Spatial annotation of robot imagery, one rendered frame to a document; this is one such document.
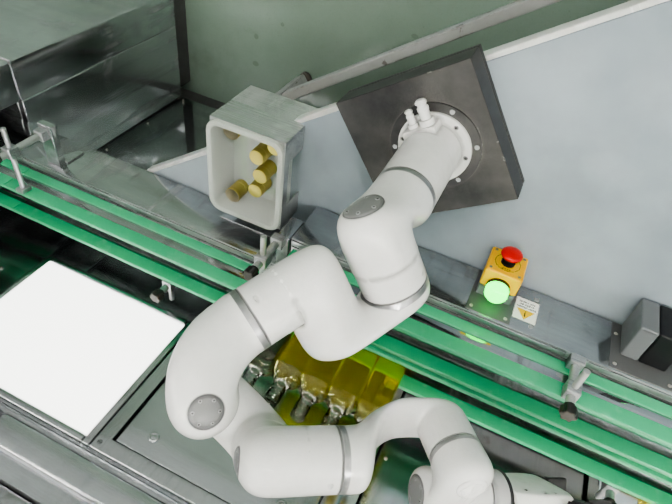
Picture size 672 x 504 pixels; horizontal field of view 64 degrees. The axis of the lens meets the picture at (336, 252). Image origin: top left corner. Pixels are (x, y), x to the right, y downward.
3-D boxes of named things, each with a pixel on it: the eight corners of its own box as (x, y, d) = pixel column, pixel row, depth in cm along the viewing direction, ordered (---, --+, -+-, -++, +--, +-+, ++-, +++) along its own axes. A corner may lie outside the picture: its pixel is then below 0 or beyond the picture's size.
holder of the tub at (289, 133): (232, 203, 129) (214, 221, 124) (231, 99, 111) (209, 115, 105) (295, 228, 126) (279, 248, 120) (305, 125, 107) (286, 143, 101)
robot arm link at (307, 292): (249, 306, 62) (305, 400, 69) (414, 203, 67) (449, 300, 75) (227, 277, 70) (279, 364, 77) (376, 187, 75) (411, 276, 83)
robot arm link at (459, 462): (432, 413, 75) (458, 469, 66) (498, 419, 78) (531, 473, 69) (397, 489, 81) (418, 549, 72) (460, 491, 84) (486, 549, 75)
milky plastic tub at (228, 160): (230, 186, 126) (209, 206, 120) (229, 99, 110) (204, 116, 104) (296, 212, 122) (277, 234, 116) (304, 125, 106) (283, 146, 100)
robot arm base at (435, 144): (383, 103, 90) (345, 146, 79) (455, 85, 82) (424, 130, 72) (413, 183, 97) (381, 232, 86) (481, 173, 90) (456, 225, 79)
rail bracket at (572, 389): (562, 356, 98) (552, 415, 89) (579, 331, 93) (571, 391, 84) (584, 365, 97) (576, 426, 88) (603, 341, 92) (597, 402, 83)
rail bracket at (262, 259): (271, 272, 117) (241, 310, 109) (275, 213, 106) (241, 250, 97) (284, 277, 117) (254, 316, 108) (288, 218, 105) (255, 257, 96)
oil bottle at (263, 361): (293, 301, 121) (242, 372, 106) (294, 284, 117) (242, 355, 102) (315, 311, 120) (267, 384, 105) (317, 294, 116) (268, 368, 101)
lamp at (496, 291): (482, 290, 103) (479, 301, 101) (490, 274, 100) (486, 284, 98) (505, 299, 102) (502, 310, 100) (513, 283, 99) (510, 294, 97)
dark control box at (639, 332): (621, 322, 103) (619, 354, 97) (642, 295, 98) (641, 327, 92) (665, 340, 101) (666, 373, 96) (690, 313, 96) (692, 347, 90)
